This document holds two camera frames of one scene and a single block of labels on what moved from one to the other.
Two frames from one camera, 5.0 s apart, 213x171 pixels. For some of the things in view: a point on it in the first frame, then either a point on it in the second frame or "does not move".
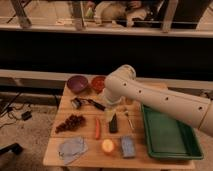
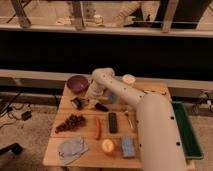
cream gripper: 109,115 → 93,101
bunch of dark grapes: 72,122 does not move
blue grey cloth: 73,148 does not move
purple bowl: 77,83 does not move
